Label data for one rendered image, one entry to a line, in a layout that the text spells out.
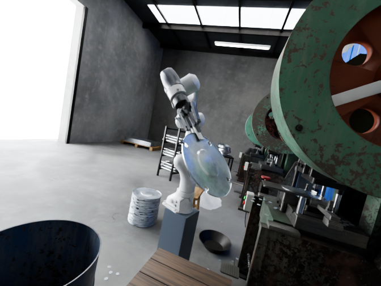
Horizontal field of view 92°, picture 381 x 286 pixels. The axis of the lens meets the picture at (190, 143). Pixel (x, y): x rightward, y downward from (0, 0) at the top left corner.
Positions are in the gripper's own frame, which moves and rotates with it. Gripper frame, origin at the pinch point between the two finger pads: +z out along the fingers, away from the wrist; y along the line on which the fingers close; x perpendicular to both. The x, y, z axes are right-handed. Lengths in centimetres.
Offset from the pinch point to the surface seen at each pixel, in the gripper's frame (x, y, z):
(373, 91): 20, 57, 19
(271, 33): 503, 92, -331
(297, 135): 9.7, 31.2, 20.5
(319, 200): 56, 18, 51
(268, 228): 28, -4, 50
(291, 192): 51, 8, 41
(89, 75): 149, -299, -394
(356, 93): 18, 53, 17
